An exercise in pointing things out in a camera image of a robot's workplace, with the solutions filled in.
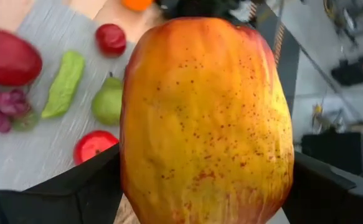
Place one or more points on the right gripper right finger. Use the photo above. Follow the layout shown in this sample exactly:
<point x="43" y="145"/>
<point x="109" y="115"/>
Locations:
<point x="324" y="202"/>

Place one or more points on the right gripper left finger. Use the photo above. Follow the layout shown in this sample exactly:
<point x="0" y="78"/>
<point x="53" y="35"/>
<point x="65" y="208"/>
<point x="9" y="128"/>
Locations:
<point x="59" y="202"/>

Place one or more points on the round bright red fruit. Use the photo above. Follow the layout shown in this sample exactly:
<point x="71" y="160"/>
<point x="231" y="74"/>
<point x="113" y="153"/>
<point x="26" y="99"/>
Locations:
<point x="91" y="146"/>

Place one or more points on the green pear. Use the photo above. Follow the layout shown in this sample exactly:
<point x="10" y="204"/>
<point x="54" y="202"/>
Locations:
<point x="106" y="102"/>

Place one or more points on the purple grape bunch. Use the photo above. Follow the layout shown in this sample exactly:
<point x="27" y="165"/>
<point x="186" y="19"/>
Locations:
<point x="7" y="102"/>

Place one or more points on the long green pepper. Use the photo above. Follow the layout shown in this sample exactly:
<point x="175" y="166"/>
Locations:
<point x="63" y="84"/>

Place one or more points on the orange yellow mango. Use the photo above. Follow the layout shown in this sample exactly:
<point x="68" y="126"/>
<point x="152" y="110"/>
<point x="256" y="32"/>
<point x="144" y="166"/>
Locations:
<point x="206" y="118"/>

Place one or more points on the big red apple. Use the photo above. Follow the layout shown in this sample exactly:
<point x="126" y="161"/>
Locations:
<point x="7" y="57"/>

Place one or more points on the small dark red fruit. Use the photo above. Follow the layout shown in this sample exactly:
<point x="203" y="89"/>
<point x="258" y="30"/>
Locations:
<point x="110" y="40"/>

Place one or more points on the orange fruit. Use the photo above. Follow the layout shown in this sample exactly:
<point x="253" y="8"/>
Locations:
<point x="137" y="3"/>

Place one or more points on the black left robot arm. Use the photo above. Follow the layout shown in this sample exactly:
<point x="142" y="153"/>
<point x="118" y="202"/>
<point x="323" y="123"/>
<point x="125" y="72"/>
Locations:
<point x="200" y="7"/>

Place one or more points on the grey woven placemat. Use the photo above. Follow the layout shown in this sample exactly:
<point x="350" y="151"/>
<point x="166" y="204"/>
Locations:
<point x="28" y="155"/>

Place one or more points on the black hazard striped floor mat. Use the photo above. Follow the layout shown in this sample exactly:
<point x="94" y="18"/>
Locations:
<point x="288" y="62"/>

